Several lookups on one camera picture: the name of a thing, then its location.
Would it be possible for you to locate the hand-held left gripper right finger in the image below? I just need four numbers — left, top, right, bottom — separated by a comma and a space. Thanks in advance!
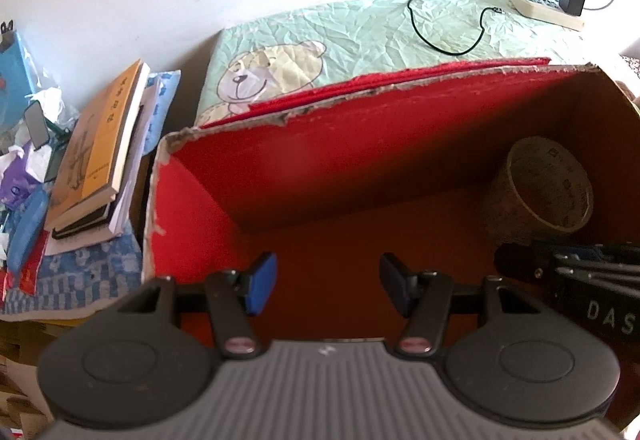
378, 253, 543, 359

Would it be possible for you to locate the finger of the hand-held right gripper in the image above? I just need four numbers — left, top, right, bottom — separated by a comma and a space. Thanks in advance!
494, 242, 640, 291

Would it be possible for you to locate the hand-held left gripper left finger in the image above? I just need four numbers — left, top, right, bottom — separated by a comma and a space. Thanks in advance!
116, 251, 279, 361

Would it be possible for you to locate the beige paper cup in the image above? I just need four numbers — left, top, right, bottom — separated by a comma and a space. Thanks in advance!
481, 136, 595, 241

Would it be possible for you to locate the red cardboard box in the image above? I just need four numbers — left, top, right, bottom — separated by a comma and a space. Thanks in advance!
141, 57, 640, 431

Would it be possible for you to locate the blue checkered cloth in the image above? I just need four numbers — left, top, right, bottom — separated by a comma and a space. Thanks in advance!
0, 220, 145, 318

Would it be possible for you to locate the blue pencil case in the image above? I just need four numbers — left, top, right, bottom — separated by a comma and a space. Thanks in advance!
7, 190, 51, 275

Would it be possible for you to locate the green bear-print blanket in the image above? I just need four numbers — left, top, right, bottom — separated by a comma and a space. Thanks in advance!
194, 0, 593, 128

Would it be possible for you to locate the white power strip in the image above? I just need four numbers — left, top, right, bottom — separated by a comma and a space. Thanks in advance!
510, 0, 586, 31

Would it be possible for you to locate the black smartphone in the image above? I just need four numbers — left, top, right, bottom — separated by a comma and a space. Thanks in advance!
24, 102, 51, 151

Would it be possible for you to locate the light blue box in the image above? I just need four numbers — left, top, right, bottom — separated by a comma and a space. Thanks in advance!
0, 30, 38, 135

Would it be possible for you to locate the black charging cable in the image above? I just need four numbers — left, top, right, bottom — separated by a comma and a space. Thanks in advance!
406, 0, 587, 55

